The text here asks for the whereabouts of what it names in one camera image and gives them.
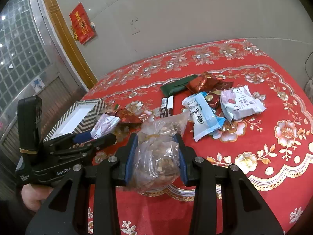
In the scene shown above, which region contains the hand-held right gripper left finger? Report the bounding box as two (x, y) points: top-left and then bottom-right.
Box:
(26, 133), (140, 235)

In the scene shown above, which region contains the dark red snack packet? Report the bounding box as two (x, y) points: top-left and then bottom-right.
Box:
(215, 77), (234, 91)

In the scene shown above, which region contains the thin black cable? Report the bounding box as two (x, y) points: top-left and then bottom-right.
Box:
(303, 50), (313, 82)

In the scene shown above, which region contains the dark red gold packet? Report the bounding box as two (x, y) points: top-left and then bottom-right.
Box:
(204, 89), (223, 109)

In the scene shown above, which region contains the white packet with pink print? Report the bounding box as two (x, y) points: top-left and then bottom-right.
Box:
(220, 85), (266, 123)

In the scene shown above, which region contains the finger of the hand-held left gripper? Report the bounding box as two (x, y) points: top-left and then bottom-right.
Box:
(44, 132), (93, 145)
(56, 134), (117, 153)

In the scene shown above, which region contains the wooden door frame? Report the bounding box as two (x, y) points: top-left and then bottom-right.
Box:
(40, 0), (98, 91)

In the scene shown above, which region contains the pink white snack packet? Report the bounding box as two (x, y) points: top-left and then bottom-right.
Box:
(90, 114), (121, 139)

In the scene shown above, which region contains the blue white snack packet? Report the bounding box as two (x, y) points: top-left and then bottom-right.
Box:
(182, 91), (227, 142)

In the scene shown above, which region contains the green snack packet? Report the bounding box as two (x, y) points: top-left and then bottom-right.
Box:
(160, 75), (201, 97)

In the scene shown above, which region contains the person's left hand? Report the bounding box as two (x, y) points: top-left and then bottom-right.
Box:
(21, 183), (53, 212)

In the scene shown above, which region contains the clear plastic bag of nuts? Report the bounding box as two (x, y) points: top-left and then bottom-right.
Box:
(136, 111), (191, 194)

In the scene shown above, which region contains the metal door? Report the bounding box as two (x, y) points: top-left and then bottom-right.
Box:
(0, 0), (90, 196)

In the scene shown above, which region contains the red patterned snack packet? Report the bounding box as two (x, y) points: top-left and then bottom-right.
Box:
(114, 105), (144, 128)

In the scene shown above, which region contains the red floral tablecloth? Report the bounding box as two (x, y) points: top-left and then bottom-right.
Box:
(81, 39), (313, 235)

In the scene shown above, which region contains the shiny red foil packet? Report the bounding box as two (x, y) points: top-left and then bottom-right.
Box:
(186, 71), (220, 94)

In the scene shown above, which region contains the red wall decoration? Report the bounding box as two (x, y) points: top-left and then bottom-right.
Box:
(69, 2), (97, 45)

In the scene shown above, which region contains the glass block window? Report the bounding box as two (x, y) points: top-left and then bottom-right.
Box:
(0, 0), (53, 110)

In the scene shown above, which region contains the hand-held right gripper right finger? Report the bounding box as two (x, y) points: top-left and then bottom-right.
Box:
(172, 134), (289, 235)

